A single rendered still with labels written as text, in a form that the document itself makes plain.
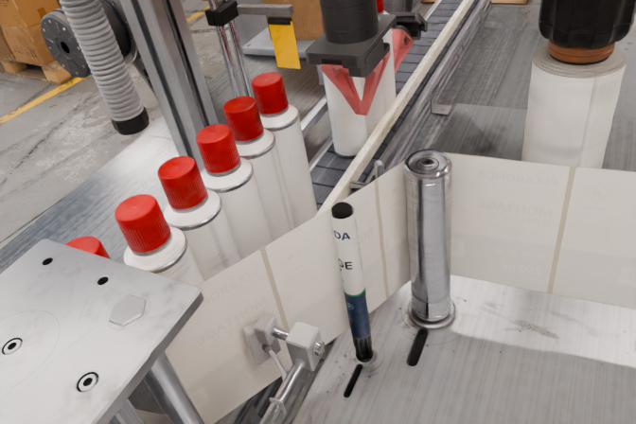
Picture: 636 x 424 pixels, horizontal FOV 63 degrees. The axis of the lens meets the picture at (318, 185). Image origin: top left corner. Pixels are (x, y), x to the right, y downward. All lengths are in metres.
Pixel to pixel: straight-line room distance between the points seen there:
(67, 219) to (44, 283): 0.64
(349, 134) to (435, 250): 0.32
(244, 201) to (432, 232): 0.17
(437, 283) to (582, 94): 0.23
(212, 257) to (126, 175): 0.51
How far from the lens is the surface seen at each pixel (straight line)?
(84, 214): 0.91
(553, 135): 0.59
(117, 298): 0.26
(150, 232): 0.41
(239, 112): 0.50
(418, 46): 1.08
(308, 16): 1.23
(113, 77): 0.51
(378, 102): 0.76
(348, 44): 0.54
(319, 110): 0.72
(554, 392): 0.51
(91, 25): 0.49
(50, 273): 0.29
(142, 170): 0.96
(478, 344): 0.53
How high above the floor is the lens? 1.31
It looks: 37 degrees down
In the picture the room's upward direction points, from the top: 11 degrees counter-clockwise
